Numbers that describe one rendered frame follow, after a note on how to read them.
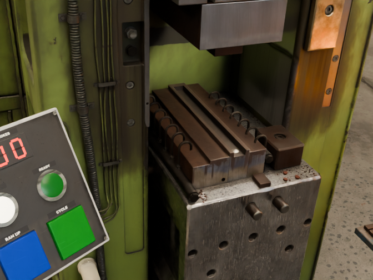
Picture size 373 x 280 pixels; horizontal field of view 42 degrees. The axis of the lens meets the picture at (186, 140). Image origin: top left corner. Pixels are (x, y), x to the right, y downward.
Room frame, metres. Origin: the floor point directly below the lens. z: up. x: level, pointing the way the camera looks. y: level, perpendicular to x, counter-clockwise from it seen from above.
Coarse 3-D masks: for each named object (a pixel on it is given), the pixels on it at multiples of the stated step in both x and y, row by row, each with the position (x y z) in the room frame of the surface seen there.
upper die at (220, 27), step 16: (160, 0) 1.17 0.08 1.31; (208, 0) 0.99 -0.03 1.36; (256, 0) 1.01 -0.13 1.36; (272, 0) 1.02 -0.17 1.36; (160, 16) 1.17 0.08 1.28; (176, 16) 1.08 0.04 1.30; (192, 16) 1.00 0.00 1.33; (208, 16) 0.97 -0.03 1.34; (224, 16) 0.98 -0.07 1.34; (240, 16) 1.00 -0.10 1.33; (256, 16) 1.01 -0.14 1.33; (272, 16) 1.03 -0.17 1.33; (192, 32) 0.99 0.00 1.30; (208, 32) 0.97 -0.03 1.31; (224, 32) 0.98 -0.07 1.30; (240, 32) 1.00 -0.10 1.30; (256, 32) 1.01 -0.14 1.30; (272, 32) 1.03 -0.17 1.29; (208, 48) 0.97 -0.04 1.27
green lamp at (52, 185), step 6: (48, 174) 0.72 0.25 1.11; (54, 174) 0.73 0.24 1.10; (42, 180) 0.71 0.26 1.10; (48, 180) 0.72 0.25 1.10; (54, 180) 0.72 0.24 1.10; (60, 180) 0.73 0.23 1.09; (42, 186) 0.70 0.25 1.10; (48, 186) 0.71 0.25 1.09; (54, 186) 0.72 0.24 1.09; (60, 186) 0.72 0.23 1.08; (48, 192) 0.70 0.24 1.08; (54, 192) 0.71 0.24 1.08; (60, 192) 0.72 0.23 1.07
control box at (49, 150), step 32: (0, 128) 0.72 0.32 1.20; (32, 128) 0.76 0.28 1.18; (64, 128) 0.80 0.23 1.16; (0, 160) 0.69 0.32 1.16; (32, 160) 0.72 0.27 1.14; (64, 160) 0.76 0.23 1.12; (0, 192) 0.66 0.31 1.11; (32, 192) 0.69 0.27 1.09; (64, 192) 0.72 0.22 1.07; (0, 224) 0.62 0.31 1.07; (32, 224) 0.66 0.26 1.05; (96, 224) 0.72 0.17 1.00
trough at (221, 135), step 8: (176, 88) 1.37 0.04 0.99; (184, 88) 1.37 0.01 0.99; (184, 96) 1.33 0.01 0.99; (192, 96) 1.32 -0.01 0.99; (192, 104) 1.28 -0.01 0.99; (200, 104) 1.26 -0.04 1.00; (200, 112) 1.23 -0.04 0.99; (208, 112) 1.22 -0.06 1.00; (208, 120) 1.19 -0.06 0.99; (216, 120) 1.17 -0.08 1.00; (216, 128) 1.14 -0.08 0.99; (224, 128) 1.12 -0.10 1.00; (224, 136) 1.10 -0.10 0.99; (232, 136) 1.08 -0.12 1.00; (232, 144) 1.06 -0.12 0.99; (240, 144) 1.04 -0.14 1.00; (240, 152) 1.03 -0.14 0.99
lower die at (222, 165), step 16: (160, 96) 1.32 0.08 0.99; (176, 96) 1.32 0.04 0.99; (208, 96) 1.33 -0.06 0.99; (160, 112) 1.23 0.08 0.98; (176, 112) 1.22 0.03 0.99; (192, 112) 1.21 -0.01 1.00; (224, 112) 1.23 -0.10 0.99; (192, 128) 1.13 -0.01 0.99; (208, 128) 1.12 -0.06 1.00; (240, 128) 1.14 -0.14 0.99; (176, 144) 1.06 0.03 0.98; (192, 144) 1.06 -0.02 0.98; (208, 144) 1.05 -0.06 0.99; (224, 144) 1.04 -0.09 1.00; (256, 144) 1.06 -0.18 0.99; (176, 160) 1.05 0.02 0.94; (192, 160) 0.99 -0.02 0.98; (208, 160) 0.99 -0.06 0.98; (224, 160) 0.99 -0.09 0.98; (240, 160) 1.01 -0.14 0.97; (256, 160) 1.03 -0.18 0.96; (192, 176) 0.96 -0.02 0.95; (208, 176) 0.98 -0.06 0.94; (224, 176) 0.99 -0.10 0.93; (240, 176) 1.01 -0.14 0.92
